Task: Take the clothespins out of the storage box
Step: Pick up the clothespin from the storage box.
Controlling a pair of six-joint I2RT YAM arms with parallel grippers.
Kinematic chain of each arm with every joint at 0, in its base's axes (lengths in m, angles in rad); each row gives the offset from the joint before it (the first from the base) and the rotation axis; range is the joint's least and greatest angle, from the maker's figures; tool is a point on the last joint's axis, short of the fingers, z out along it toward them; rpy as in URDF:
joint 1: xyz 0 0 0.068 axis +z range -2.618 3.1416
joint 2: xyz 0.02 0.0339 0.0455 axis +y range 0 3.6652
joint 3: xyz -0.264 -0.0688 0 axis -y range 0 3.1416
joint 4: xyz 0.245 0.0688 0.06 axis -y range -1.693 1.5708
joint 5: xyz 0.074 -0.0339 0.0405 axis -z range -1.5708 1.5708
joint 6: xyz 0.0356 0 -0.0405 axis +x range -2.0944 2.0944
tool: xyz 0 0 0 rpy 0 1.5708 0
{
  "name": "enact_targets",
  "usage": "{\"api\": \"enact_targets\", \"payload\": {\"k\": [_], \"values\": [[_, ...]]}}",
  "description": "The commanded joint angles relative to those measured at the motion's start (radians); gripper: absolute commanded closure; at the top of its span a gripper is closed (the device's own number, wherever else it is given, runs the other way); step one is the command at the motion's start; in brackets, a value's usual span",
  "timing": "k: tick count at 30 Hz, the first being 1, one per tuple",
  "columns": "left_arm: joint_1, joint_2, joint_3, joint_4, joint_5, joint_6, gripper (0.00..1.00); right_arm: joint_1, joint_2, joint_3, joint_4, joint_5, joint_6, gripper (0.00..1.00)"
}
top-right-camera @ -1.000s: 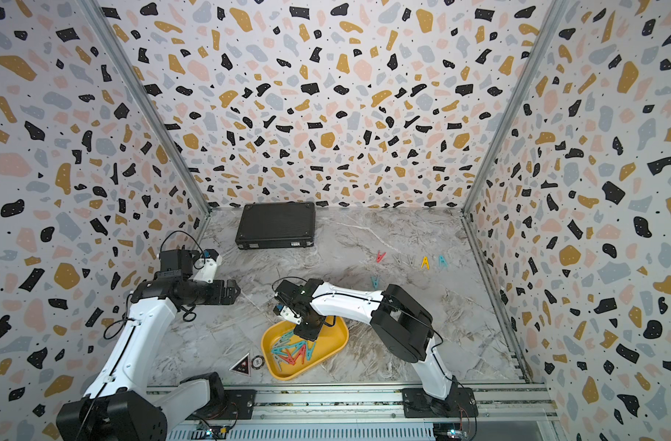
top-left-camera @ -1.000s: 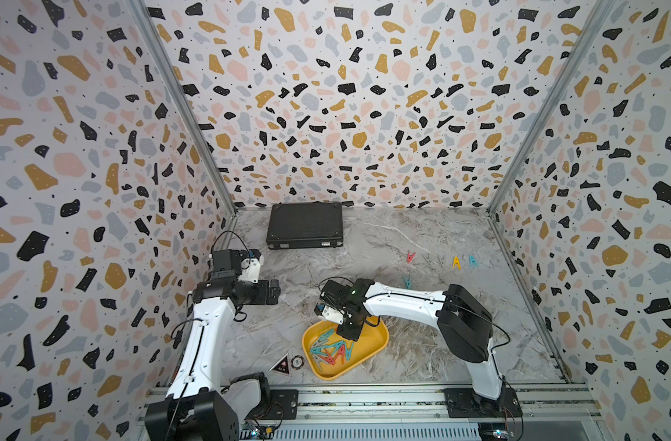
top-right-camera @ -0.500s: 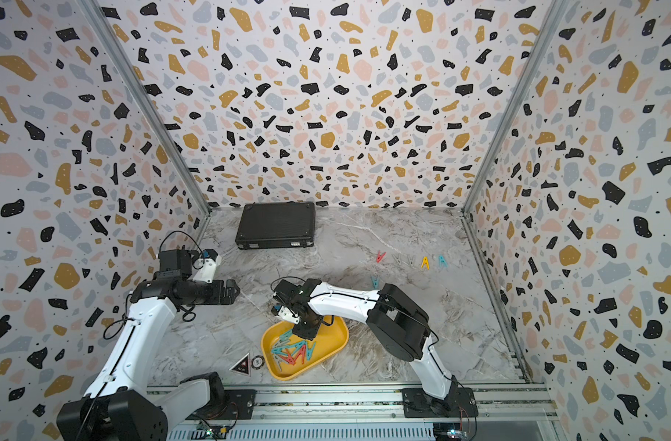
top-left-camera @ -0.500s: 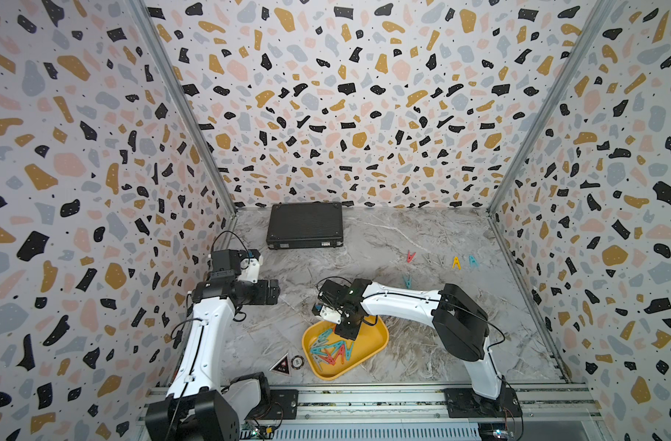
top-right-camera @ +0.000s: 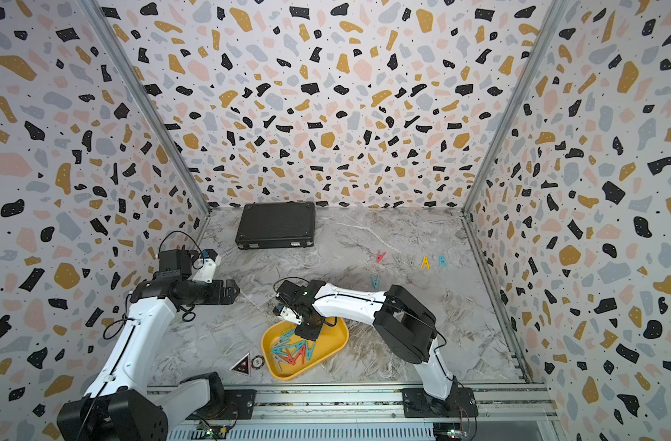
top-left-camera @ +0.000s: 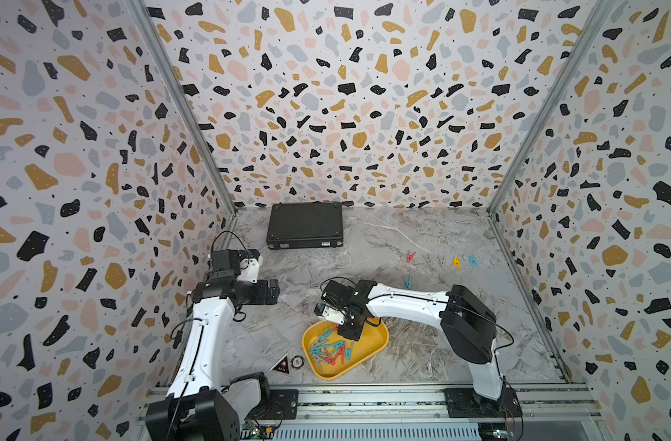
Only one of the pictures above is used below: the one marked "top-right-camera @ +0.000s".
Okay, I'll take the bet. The yellow plastic storage tray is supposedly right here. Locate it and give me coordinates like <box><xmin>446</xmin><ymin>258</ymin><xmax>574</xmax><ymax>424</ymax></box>
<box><xmin>261</xmin><ymin>319</ymin><xmax>349</xmax><ymax>381</ymax></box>

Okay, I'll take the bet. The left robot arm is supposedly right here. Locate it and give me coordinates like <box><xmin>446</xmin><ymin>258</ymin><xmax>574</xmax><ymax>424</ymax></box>
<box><xmin>57</xmin><ymin>249</ymin><xmax>240</xmax><ymax>440</ymax></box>

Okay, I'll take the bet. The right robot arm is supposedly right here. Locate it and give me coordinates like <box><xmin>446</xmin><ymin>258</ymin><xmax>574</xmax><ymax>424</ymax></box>
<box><xmin>275</xmin><ymin>280</ymin><xmax>458</xmax><ymax>417</ymax></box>

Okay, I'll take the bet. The red clothespin in tray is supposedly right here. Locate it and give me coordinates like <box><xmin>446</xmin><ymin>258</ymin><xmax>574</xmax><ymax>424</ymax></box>
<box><xmin>280</xmin><ymin>347</ymin><xmax>308</xmax><ymax>366</ymax></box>

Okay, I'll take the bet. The black triangle marker sticker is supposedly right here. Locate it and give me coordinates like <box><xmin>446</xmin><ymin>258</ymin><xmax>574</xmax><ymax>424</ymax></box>
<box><xmin>231</xmin><ymin>354</ymin><xmax>252</xmax><ymax>376</ymax></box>

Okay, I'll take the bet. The black hard case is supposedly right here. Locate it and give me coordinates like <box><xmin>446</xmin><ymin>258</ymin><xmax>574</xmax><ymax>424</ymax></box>
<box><xmin>235</xmin><ymin>202</ymin><xmax>316</xmax><ymax>250</ymax></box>

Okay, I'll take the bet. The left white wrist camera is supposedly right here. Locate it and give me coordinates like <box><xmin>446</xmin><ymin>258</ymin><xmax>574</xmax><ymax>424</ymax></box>
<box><xmin>191</xmin><ymin>249</ymin><xmax>221</xmax><ymax>284</ymax></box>

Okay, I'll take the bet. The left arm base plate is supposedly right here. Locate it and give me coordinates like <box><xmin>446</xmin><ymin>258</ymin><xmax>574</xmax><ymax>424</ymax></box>
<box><xmin>190</xmin><ymin>389</ymin><xmax>257</xmax><ymax>421</ymax></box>

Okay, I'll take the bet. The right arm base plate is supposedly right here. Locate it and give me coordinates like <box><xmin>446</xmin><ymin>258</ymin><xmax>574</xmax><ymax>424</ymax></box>
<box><xmin>401</xmin><ymin>386</ymin><xmax>479</xmax><ymax>418</ymax></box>

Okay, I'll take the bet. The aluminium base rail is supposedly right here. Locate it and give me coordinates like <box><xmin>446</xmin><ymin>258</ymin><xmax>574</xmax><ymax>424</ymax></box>
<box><xmin>168</xmin><ymin>382</ymin><xmax>566</xmax><ymax>440</ymax></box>

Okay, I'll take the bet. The left frame aluminium post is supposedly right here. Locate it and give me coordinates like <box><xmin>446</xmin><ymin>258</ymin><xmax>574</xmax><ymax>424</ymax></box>
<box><xmin>78</xmin><ymin>0</ymin><xmax>210</xmax><ymax>216</ymax></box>

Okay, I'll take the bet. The frame aluminium post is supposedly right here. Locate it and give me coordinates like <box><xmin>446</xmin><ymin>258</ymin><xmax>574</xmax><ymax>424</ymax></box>
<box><xmin>78</xmin><ymin>0</ymin><xmax>210</xmax><ymax>216</ymax></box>
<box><xmin>461</xmin><ymin>0</ymin><xmax>568</xmax><ymax>218</ymax></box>

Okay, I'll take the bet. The right frame aluminium post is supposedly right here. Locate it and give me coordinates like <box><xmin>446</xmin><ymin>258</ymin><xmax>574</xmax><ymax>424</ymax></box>
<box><xmin>461</xmin><ymin>0</ymin><xmax>568</xmax><ymax>218</ymax></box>

